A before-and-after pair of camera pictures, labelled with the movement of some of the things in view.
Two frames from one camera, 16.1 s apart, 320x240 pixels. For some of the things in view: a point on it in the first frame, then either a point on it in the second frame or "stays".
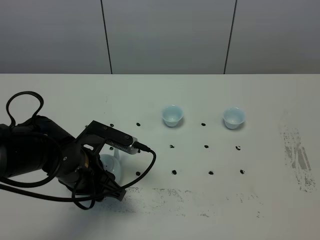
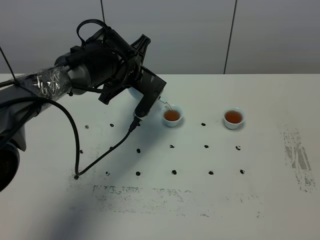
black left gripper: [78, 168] → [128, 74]
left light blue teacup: [171, 114] stays
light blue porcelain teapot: [112, 164] → [135, 93]
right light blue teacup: [233, 117] stays
